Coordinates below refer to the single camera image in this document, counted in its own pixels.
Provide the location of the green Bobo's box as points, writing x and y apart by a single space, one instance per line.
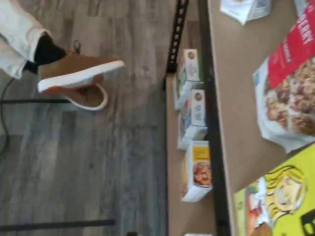
283 196

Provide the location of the blue white carton box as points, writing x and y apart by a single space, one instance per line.
197 113

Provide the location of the green white carton box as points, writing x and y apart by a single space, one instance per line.
190 66

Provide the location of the yellow granola carton box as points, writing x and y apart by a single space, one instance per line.
200 172

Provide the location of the black metal shelving rack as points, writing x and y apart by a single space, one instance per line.
214 123

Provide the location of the brown sneaker white sole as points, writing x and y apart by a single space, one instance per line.
91 97
73 66

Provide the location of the black metal bar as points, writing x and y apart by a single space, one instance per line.
61 225
37 101

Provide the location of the black sock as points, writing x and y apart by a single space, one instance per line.
46 54

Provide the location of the red granola bag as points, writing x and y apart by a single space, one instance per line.
285 98

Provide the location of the white trouser leg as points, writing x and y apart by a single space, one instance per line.
14 32

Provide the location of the white snack bag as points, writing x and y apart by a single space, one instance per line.
299 5

